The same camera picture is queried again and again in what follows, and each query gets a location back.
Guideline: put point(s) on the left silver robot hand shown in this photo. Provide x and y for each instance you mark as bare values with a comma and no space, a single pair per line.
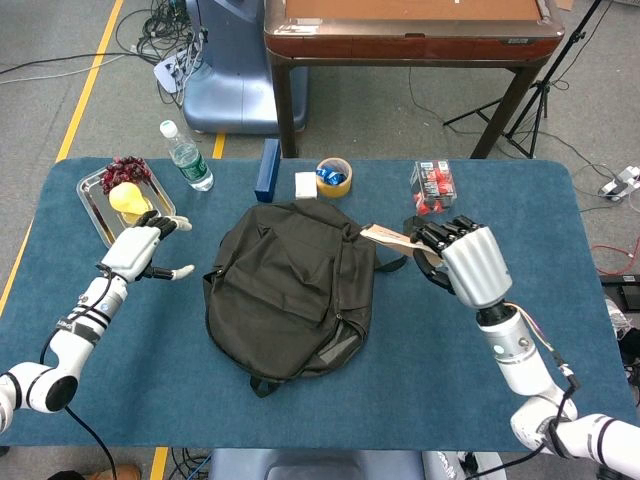
132,250

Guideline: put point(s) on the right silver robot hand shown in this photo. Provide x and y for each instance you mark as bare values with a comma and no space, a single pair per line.
475,265

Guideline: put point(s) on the kraft spiral notebook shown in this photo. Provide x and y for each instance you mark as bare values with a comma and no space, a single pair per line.
385,235

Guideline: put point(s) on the black fabric backpack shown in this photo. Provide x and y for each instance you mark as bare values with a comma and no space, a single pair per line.
280,270

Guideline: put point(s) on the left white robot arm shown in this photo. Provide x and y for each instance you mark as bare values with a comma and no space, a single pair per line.
75,340

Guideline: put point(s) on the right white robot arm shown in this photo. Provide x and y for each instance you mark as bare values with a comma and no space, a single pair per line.
515,350

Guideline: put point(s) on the yellow pear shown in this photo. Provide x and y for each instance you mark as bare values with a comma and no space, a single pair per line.
125,197

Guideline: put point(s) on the metal serving tray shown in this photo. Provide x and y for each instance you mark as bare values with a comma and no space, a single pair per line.
95,200

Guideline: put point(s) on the red grape bunch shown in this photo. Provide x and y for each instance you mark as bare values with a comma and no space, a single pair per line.
125,170

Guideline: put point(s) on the clear box of red bottles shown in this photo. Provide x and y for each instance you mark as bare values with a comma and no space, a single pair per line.
435,187

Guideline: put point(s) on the clear plastic water bottle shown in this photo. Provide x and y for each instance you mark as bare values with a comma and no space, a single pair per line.
192,167

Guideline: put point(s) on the blue table mat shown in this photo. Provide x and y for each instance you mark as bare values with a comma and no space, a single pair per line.
500,375

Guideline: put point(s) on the black foot pedal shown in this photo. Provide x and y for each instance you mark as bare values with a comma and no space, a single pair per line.
622,295

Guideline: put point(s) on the blue rectangular box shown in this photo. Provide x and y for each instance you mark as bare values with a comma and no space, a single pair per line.
267,172

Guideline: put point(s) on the yellow tape roll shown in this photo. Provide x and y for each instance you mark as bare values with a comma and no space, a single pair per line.
334,191

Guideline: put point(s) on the white power strip with plugs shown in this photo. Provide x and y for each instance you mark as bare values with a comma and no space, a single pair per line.
617,186
167,72

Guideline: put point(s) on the blue snack wrapper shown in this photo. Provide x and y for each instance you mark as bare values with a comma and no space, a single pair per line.
330,175

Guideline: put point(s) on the small white box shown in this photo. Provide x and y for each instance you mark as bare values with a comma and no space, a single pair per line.
306,186

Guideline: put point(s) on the black tripod stand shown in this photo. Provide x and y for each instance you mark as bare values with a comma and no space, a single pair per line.
541,86

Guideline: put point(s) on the brown shoe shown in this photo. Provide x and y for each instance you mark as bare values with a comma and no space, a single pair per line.
117,472

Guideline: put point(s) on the brown mahjong table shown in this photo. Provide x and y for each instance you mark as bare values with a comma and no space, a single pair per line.
410,47

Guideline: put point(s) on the grey robot body base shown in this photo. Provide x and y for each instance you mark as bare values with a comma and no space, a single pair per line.
310,465

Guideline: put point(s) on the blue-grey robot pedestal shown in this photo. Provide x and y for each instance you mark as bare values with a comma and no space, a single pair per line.
235,90

